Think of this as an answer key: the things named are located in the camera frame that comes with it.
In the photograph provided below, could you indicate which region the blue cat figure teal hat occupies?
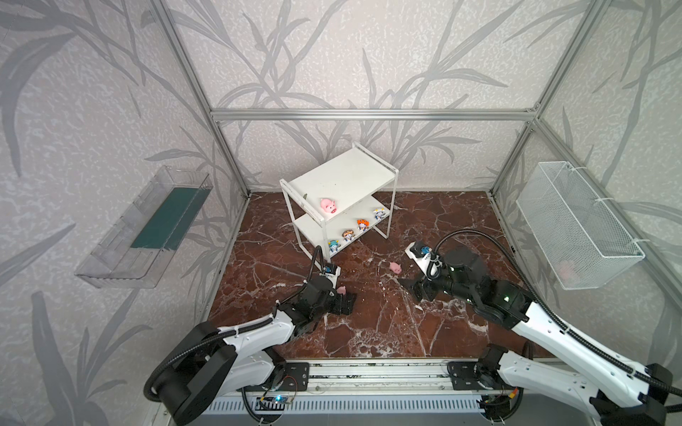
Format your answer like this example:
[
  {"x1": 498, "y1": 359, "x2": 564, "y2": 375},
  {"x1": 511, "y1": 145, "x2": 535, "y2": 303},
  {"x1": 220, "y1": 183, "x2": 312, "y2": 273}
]
[{"x1": 328, "y1": 240, "x2": 340, "y2": 254}]

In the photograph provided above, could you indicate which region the blue cat figure flower collar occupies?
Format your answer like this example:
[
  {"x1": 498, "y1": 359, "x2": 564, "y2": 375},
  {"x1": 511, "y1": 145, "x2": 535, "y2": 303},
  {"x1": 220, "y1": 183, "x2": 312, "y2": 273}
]
[{"x1": 342, "y1": 229, "x2": 355, "y2": 242}]

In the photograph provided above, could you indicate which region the orange octopus toy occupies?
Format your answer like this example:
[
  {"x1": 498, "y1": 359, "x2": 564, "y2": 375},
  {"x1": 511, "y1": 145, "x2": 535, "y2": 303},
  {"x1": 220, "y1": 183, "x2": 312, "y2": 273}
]
[{"x1": 357, "y1": 219, "x2": 369, "y2": 232}]

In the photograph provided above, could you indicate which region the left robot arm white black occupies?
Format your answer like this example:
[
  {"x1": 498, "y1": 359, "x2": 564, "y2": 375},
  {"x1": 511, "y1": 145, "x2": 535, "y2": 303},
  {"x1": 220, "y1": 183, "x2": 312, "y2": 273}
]
[{"x1": 143, "y1": 247, "x2": 357, "y2": 425}]

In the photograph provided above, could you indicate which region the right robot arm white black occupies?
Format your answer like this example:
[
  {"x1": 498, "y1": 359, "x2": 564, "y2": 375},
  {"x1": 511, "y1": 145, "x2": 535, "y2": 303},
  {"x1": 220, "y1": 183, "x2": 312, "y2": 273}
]
[{"x1": 401, "y1": 241, "x2": 681, "y2": 425}]

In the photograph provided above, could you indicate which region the white two-tier metal shelf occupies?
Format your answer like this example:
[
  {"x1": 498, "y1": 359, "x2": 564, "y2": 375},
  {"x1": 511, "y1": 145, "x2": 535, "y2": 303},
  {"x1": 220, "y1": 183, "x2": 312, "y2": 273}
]
[{"x1": 280, "y1": 143, "x2": 399, "y2": 261}]

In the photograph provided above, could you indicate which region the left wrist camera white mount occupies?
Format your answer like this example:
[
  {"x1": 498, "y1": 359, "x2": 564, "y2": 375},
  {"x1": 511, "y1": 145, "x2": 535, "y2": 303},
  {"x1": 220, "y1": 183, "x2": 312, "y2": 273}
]
[{"x1": 323, "y1": 263, "x2": 341, "y2": 288}]

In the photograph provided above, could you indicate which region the white wire mesh basket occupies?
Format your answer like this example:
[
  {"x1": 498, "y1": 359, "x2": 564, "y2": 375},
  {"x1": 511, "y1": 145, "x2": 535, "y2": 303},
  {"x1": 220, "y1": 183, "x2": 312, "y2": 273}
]
[{"x1": 516, "y1": 162, "x2": 646, "y2": 290}]

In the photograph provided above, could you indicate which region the clear plastic wall bin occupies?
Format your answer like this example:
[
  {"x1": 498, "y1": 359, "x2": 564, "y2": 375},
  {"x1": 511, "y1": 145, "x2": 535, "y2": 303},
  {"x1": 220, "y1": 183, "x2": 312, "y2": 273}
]
[{"x1": 75, "y1": 166, "x2": 213, "y2": 289}]

